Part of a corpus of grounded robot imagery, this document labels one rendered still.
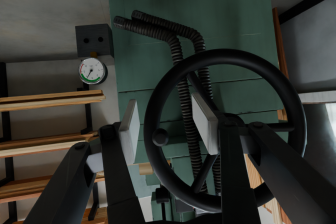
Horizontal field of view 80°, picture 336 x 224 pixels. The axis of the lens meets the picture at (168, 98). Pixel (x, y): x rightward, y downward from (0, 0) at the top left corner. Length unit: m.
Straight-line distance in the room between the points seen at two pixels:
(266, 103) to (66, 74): 2.79
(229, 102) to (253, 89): 0.07
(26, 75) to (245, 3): 2.98
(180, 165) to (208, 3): 0.42
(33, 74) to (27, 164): 1.19
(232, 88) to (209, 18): 0.20
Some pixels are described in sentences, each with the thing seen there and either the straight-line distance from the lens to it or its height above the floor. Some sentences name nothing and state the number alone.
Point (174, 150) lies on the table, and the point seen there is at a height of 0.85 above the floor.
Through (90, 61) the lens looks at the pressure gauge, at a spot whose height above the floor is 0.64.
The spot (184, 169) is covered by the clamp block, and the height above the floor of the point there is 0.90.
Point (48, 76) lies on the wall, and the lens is 3.18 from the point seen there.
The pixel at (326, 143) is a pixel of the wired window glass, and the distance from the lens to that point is 2.19.
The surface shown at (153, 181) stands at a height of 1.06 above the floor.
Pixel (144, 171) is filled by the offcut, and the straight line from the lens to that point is 0.57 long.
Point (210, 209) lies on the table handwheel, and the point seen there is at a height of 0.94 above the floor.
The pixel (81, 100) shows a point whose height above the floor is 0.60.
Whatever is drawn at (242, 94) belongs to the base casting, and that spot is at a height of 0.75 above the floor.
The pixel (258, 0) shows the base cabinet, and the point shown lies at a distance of 0.66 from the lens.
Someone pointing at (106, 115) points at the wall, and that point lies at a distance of 2.97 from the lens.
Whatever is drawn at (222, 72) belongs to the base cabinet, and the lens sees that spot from 0.56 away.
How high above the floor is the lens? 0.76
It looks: 2 degrees down
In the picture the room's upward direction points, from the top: 174 degrees clockwise
